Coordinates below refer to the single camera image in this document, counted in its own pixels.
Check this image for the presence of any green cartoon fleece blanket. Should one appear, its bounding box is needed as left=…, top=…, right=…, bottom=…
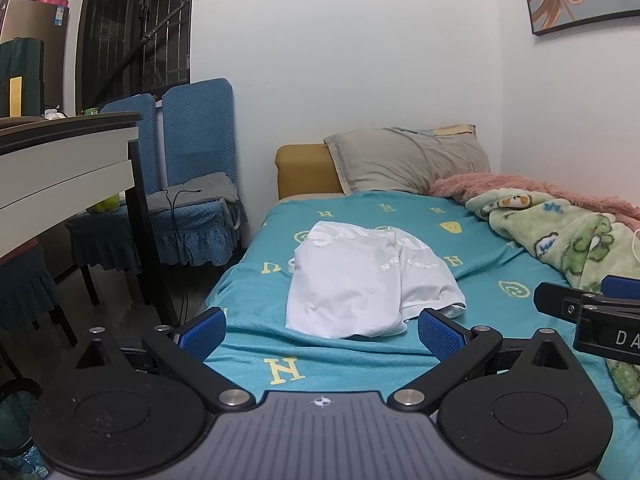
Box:
left=464, top=187, right=640, bottom=406

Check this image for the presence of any blue covered chair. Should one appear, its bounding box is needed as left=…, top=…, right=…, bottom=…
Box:
left=150, top=78, right=246, bottom=266
left=65, top=93, right=160, bottom=307

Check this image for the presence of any pink fluffy blanket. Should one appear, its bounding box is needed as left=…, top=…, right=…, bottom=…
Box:
left=427, top=172, right=640, bottom=231

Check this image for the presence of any grey folded cloth on chair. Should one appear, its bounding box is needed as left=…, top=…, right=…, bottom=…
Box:
left=146, top=172, right=239, bottom=214

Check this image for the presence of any teal patterned bed sheet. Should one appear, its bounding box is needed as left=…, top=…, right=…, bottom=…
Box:
left=199, top=190, right=640, bottom=480

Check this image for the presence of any white desk with black top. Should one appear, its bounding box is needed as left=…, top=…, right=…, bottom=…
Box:
left=1, top=112, right=178, bottom=326

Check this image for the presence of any grey pillow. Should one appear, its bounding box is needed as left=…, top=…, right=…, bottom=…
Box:
left=324, top=125, right=490, bottom=195

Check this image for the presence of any black cable on chair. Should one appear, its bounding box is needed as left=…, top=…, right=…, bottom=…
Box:
left=158, top=186, right=204, bottom=326

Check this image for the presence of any white t-shirt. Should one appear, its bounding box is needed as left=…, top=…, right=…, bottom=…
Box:
left=285, top=221, right=466, bottom=339

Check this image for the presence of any cardboard box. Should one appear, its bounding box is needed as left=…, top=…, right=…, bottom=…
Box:
left=1, top=0, right=68, bottom=108

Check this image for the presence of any yellow-green plush toy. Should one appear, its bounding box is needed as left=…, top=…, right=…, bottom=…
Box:
left=86, top=194, right=120, bottom=214

